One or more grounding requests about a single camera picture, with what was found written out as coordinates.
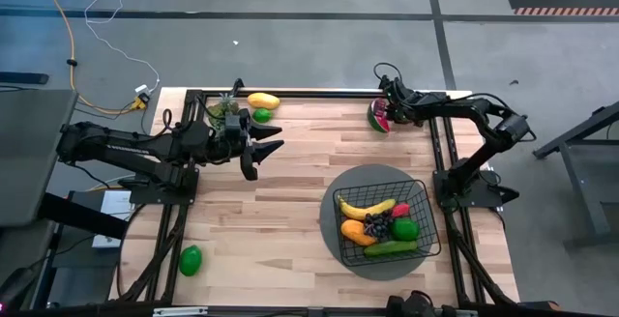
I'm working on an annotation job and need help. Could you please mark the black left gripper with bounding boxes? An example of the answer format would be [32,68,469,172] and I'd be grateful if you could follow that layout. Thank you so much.
[208,108,286,183]

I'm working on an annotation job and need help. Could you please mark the green plastic lime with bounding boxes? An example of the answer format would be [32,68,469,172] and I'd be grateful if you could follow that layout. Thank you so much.
[390,216,422,243]
[178,244,204,278]
[251,107,275,125]

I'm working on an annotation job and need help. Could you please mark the plastic watermelon slice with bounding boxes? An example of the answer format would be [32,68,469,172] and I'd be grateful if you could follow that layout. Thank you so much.
[366,97,392,134]

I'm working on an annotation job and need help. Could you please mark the yellow plastic banana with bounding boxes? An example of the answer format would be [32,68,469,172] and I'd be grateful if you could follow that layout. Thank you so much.
[337,194,398,222]

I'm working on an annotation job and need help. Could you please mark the black plastic grape bunch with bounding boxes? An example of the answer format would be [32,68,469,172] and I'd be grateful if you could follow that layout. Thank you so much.
[363,210,395,241]

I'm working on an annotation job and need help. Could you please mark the orange plastic mango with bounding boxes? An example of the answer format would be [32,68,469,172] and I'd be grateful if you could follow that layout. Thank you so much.
[339,217,378,247]

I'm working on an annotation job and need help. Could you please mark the green plastic cucumber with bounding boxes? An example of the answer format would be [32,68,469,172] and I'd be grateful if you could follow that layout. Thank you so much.
[363,239,419,259]

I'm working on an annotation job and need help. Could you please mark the yellow plastic mango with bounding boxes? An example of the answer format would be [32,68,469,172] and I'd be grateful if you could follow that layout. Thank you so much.
[246,92,281,111]

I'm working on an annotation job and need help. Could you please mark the small dark plastic pineapple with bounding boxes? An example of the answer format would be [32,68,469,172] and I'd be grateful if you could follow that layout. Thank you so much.
[217,92,241,118]

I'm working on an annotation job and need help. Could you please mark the green plastic grape bunch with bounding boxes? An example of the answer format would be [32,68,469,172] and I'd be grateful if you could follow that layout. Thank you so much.
[207,106,226,130]

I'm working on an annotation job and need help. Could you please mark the round grey woven placemat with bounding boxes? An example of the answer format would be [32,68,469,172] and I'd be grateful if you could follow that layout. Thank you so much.
[318,162,440,282]

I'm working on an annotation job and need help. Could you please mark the white box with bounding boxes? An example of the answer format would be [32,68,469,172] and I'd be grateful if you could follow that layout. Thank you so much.
[91,189,135,249]

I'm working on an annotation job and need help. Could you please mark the grey desk top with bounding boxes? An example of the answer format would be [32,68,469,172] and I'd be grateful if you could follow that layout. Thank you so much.
[0,88,79,227]

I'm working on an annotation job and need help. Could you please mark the flat black bar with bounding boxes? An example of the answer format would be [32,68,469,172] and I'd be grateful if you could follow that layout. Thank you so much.
[0,71,50,86]

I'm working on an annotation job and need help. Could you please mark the black wire basket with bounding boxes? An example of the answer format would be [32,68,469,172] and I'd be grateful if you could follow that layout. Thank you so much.
[332,178,443,268]

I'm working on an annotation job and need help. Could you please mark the yellow cable plug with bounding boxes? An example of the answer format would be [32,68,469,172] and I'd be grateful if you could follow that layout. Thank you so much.
[129,92,151,111]

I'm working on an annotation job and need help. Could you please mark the thin white cable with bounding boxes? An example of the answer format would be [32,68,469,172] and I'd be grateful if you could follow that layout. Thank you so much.
[83,0,162,95]

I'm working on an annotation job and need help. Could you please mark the black side table frame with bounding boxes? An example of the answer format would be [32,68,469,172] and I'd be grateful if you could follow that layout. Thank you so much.
[531,99,619,250]

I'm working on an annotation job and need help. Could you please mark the orange power cable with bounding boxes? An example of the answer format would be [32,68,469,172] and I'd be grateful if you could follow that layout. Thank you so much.
[29,0,141,116]

